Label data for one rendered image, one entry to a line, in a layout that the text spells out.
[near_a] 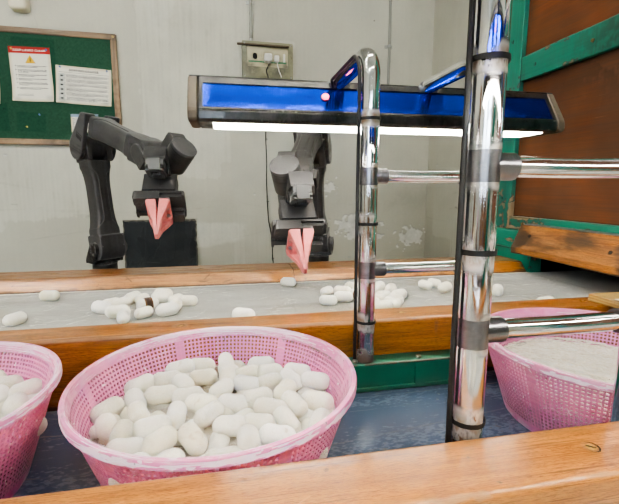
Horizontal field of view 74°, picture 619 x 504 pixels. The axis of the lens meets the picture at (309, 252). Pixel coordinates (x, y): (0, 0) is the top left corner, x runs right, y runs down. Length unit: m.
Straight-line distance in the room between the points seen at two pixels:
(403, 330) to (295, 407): 0.24
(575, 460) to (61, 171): 2.83
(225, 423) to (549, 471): 0.25
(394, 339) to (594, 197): 0.59
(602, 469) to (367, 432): 0.24
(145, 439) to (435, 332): 0.41
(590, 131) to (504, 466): 0.83
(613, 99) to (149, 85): 2.43
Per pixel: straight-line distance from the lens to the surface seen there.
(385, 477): 0.30
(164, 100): 2.85
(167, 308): 0.70
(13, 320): 0.76
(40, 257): 3.00
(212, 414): 0.41
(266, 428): 0.38
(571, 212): 1.07
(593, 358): 0.65
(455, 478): 0.31
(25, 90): 2.99
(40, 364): 0.55
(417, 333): 0.61
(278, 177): 0.78
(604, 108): 1.05
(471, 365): 0.33
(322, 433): 0.35
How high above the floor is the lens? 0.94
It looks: 9 degrees down
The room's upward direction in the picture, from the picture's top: straight up
